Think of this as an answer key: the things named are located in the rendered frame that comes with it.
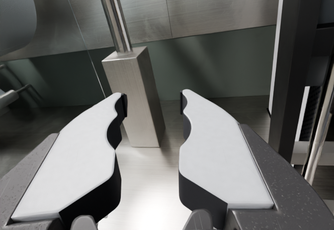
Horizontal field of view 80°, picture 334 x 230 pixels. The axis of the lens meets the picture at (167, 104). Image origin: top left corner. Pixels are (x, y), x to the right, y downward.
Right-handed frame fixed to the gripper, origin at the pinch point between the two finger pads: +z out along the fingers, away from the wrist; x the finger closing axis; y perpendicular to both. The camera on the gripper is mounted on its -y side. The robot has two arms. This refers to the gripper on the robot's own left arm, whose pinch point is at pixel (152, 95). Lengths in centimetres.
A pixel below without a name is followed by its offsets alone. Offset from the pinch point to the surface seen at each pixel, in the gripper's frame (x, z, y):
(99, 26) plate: -21, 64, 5
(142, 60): -4.1, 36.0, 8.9
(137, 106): -6.4, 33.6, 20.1
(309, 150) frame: 19.9, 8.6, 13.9
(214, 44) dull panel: 18, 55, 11
